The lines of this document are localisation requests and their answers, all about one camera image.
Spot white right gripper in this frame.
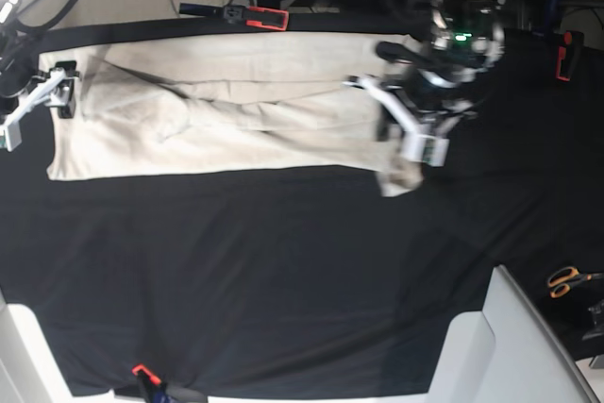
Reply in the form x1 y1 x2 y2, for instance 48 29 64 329
1 60 78 152

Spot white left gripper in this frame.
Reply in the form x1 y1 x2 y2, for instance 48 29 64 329
343 76 449 167

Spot white T-shirt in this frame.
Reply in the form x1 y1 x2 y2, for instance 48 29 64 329
40 32 423 196

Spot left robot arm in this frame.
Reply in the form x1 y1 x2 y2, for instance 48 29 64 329
345 0 505 167

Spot black table cloth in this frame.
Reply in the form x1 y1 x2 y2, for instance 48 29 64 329
1 32 603 399

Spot red black right clamp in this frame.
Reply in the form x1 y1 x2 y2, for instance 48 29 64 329
555 30 584 82

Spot red black clamp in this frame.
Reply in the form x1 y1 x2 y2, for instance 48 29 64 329
115 363 207 403
555 30 584 82
178 3 290 31

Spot red black top clamp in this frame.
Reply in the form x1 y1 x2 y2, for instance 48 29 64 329
178 3 290 31

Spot white left side board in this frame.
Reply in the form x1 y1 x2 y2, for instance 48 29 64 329
0 287 114 403

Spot red black bottom clamp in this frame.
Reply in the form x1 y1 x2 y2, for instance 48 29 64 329
115 363 207 403

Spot orange handled scissors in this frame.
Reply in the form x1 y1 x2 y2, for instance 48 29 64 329
546 266 603 299

